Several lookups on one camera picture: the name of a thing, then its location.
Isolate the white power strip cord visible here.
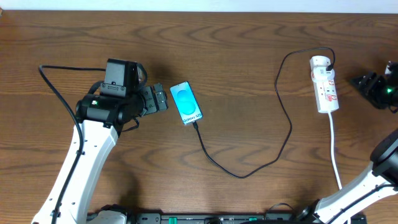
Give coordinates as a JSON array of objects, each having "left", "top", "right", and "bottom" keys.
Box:
[{"left": 328, "top": 112, "right": 352, "bottom": 224}]

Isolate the Galaxy smartphone with cyan screen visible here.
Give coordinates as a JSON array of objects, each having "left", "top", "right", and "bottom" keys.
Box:
[{"left": 170, "top": 82, "right": 203, "bottom": 124}]

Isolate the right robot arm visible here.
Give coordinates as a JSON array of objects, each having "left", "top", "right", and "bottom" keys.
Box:
[{"left": 295, "top": 70, "right": 397, "bottom": 223}]

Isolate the white power strip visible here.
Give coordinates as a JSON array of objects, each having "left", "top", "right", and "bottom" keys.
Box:
[{"left": 309, "top": 55, "right": 340, "bottom": 114}]

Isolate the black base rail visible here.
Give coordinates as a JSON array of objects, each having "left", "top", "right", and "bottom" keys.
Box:
[{"left": 86, "top": 212, "right": 368, "bottom": 224}]

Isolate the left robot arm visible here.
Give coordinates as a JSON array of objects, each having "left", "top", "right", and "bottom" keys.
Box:
[{"left": 32, "top": 58, "right": 168, "bottom": 223}]

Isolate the white USB charger plug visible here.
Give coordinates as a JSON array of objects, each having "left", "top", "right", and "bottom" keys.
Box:
[{"left": 310, "top": 55, "right": 335, "bottom": 82}]

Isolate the black USB charging cable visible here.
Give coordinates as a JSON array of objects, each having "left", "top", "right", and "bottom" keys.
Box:
[{"left": 192, "top": 47, "right": 336, "bottom": 179}]

